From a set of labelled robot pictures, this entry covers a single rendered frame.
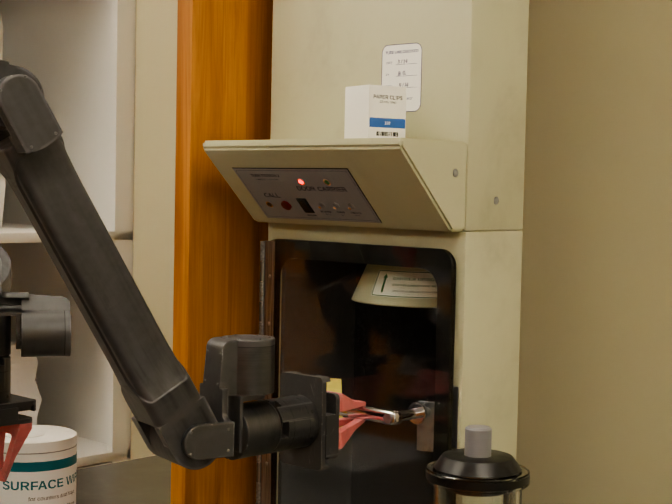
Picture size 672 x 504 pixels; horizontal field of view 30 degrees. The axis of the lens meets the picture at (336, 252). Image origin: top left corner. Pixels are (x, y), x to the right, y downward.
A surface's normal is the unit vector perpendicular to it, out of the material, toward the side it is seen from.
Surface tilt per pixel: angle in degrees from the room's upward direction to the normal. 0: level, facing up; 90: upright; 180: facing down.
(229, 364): 90
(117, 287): 88
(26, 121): 90
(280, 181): 135
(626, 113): 90
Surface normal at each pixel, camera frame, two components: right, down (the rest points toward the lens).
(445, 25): -0.69, 0.03
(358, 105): -0.85, 0.01
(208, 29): 0.73, 0.05
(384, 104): 0.53, 0.06
